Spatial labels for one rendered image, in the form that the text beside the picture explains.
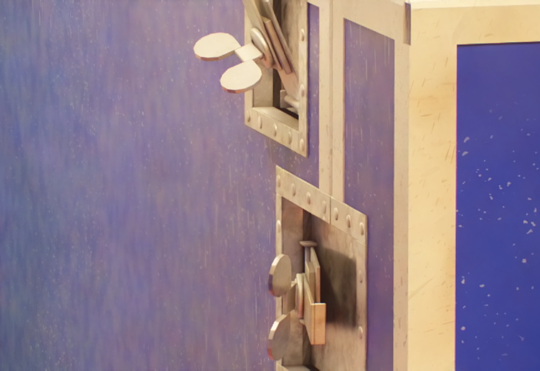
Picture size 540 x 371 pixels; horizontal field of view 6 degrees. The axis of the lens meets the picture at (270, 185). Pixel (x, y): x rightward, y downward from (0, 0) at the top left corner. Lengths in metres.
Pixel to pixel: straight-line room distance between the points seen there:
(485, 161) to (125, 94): 0.60
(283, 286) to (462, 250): 0.19
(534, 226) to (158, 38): 0.52
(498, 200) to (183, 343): 0.48
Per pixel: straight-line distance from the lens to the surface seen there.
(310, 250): 2.67
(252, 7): 2.66
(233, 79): 2.65
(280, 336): 2.64
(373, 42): 2.50
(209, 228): 2.84
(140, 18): 2.98
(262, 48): 2.67
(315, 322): 2.57
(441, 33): 2.44
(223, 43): 2.69
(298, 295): 2.63
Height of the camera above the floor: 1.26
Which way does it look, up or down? 9 degrees down
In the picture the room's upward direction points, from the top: straight up
